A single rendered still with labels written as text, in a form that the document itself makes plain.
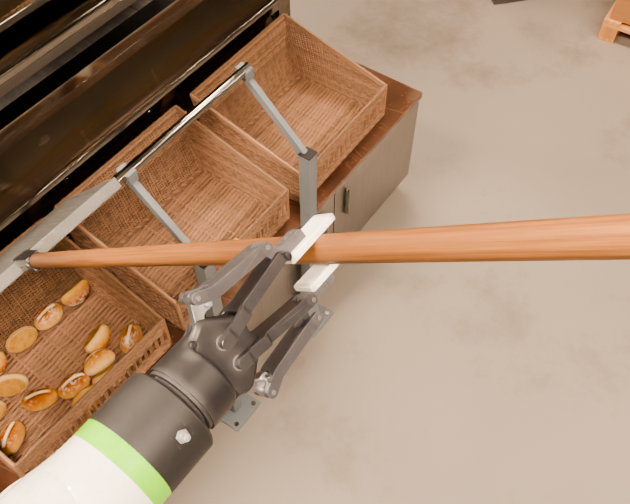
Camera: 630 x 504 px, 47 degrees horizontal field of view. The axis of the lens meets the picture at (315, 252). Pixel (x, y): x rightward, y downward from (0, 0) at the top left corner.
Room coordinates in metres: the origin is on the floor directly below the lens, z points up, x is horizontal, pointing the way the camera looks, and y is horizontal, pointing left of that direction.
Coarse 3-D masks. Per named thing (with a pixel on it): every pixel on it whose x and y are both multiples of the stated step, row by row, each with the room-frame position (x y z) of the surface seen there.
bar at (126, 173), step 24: (240, 72) 1.62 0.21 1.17; (216, 96) 1.52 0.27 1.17; (264, 96) 1.61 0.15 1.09; (192, 120) 1.44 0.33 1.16; (120, 168) 1.25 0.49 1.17; (312, 168) 1.50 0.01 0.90; (144, 192) 1.23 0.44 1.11; (312, 192) 1.50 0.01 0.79; (168, 216) 1.19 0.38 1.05; (312, 216) 1.50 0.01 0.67; (312, 264) 1.50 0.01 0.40; (216, 312) 1.11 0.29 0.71; (312, 336) 1.42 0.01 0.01; (240, 408) 1.12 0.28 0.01
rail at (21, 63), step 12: (108, 0) 1.58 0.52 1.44; (120, 0) 1.60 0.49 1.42; (96, 12) 1.54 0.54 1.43; (72, 24) 1.48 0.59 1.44; (84, 24) 1.50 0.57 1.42; (60, 36) 1.44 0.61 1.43; (36, 48) 1.39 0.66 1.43; (48, 48) 1.41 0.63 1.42; (24, 60) 1.35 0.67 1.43; (0, 72) 1.31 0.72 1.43; (12, 72) 1.32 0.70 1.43; (0, 84) 1.29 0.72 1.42
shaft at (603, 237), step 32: (480, 224) 0.35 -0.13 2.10; (512, 224) 0.33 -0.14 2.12; (544, 224) 0.31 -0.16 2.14; (576, 224) 0.30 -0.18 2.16; (608, 224) 0.29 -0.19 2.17; (32, 256) 0.83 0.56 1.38; (64, 256) 0.75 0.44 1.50; (96, 256) 0.67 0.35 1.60; (128, 256) 0.62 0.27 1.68; (160, 256) 0.57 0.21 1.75; (192, 256) 0.53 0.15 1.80; (224, 256) 0.49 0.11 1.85; (320, 256) 0.41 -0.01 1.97; (352, 256) 0.39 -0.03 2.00; (384, 256) 0.37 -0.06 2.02; (416, 256) 0.35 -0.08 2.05; (448, 256) 0.34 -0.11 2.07; (480, 256) 0.32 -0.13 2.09; (512, 256) 0.31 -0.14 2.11; (544, 256) 0.30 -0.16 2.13; (576, 256) 0.29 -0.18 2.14; (608, 256) 0.28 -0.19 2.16
